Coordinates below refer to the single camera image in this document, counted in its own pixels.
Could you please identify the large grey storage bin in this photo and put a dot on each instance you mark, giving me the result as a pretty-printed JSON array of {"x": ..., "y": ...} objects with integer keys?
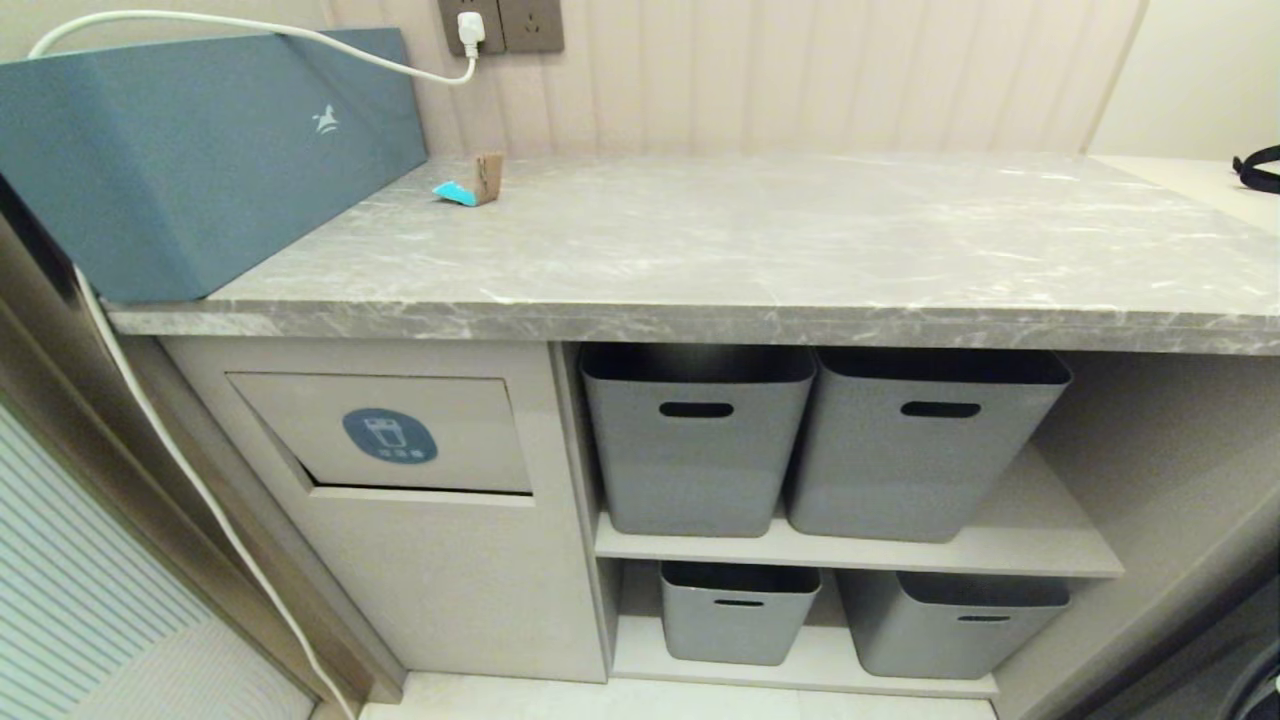
[
  {"x": 695, "y": 450},
  {"x": 925, "y": 455}
]

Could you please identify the trash bin flap door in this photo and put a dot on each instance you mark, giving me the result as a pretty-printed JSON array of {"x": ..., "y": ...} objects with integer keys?
[{"x": 400, "y": 432}]

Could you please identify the small grey storage bin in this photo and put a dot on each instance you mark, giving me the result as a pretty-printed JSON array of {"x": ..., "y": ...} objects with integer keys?
[
  {"x": 945, "y": 625},
  {"x": 735, "y": 615}
]

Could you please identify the beige counter cabinet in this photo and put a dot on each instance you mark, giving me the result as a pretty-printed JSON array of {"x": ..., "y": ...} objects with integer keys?
[{"x": 450, "y": 590}]

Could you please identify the brown cardboard scrap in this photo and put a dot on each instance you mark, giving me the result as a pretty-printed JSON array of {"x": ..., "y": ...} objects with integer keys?
[{"x": 488, "y": 178}]

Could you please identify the turquoise paper scrap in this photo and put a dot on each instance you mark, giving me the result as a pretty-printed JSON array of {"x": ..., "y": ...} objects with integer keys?
[{"x": 455, "y": 192}]

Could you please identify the white power plug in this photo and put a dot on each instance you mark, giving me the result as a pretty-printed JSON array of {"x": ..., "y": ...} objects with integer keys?
[{"x": 470, "y": 31}]

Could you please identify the beige cabinet shelf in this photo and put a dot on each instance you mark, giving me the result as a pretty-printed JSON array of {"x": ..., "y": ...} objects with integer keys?
[{"x": 1000, "y": 545}]

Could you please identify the blue-grey box appliance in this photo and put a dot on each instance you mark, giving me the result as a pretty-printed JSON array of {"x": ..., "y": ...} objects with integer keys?
[{"x": 190, "y": 160}]

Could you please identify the grey wall socket panel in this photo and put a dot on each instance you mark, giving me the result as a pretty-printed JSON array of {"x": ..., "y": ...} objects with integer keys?
[
  {"x": 531, "y": 24},
  {"x": 468, "y": 22}
]

